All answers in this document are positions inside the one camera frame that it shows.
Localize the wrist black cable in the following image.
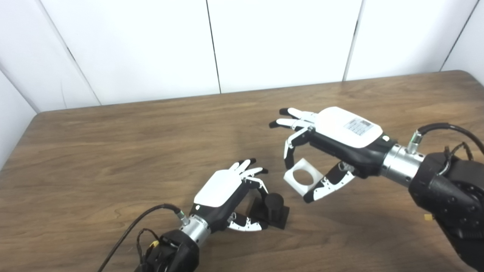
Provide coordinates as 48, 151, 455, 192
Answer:
406, 122, 484, 155
98, 204, 190, 272

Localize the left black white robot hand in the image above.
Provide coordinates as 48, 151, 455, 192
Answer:
188, 158, 270, 232

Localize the right arm thin wire bundle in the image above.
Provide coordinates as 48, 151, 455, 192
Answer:
443, 142, 474, 175

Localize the black peg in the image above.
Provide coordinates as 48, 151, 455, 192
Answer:
247, 193, 290, 230

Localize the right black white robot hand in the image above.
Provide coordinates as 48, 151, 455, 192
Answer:
269, 107, 397, 204

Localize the white square piece with hole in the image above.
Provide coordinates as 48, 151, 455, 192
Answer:
284, 158, 324, 197

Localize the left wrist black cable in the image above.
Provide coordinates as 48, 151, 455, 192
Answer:
98, 204, 190, 272

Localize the arm thin wire bundle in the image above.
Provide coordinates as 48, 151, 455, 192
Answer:
443, 142, 474, 175
135, 228, 160, 266

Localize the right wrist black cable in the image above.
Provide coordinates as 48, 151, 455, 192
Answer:
406, 122, 484, 155

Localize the left arm thin wire bundle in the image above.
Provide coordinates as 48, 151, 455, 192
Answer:
135, 228, 160, 266

